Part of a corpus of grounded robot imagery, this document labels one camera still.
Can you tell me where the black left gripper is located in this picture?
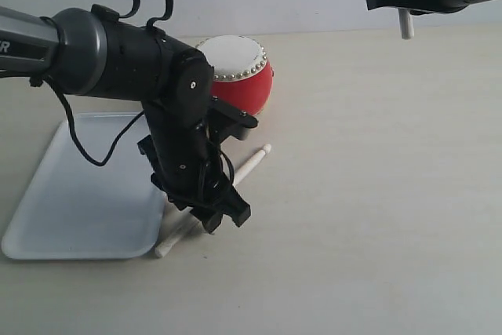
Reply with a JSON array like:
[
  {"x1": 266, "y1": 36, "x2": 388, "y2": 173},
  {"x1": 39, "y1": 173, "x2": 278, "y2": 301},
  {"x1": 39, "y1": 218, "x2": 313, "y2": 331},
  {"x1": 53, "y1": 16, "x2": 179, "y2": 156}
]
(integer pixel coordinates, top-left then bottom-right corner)
[{"x1": 138, "y1": 103, "x2": 250, "y2": 233}]

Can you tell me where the wooden drumstick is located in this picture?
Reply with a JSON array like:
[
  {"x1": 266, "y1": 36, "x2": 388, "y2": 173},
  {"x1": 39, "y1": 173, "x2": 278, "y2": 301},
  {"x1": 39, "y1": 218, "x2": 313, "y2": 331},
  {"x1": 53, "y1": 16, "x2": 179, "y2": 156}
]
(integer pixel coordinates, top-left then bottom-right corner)
[
  {"x1": 398, "y1": 9, "x2": 414, "y2": 40},
  {"x1": 154, "y1": 144, "x2": 272, "y2": 258}
]

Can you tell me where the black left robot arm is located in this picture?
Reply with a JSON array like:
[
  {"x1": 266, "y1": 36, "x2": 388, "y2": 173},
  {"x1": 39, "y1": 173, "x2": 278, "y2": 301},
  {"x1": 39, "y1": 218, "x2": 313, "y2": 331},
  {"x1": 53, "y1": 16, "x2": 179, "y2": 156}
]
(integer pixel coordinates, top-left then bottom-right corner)
[{"x1": 1, "y1": 5, "x2": 258, "y2": 232}]

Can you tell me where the small red drum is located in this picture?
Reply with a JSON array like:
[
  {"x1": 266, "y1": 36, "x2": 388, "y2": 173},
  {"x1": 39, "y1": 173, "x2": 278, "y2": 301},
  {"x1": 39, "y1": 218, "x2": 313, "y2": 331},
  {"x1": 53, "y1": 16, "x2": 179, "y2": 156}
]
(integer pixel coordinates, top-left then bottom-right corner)
[{"x1": 196, "y1": 35, "x2": 274, "y2": 115}]

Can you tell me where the white rectangular plastic tray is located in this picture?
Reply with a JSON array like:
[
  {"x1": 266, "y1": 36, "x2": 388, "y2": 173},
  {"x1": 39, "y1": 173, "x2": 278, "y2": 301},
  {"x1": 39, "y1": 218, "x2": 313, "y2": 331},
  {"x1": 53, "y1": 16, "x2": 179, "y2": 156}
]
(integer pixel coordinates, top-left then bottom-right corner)
[{"x1": 2, "y1": 118, "x2": 166, "y2": 260}]

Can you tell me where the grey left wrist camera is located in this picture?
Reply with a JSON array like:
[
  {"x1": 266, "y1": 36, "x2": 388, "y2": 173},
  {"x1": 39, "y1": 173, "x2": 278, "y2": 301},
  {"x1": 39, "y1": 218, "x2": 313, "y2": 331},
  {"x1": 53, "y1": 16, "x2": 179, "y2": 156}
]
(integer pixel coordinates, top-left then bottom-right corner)
[{"x1": 207, "y1": 96, "x2": 258, "y2": 144}]

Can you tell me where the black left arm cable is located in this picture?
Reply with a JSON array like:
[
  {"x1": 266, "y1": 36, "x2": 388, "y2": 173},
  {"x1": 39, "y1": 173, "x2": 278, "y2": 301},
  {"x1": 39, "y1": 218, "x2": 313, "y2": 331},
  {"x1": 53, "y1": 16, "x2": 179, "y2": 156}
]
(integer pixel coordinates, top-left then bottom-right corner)
[{"x1": 29, "y1": 0, "x2": 236, "y2": 202}]

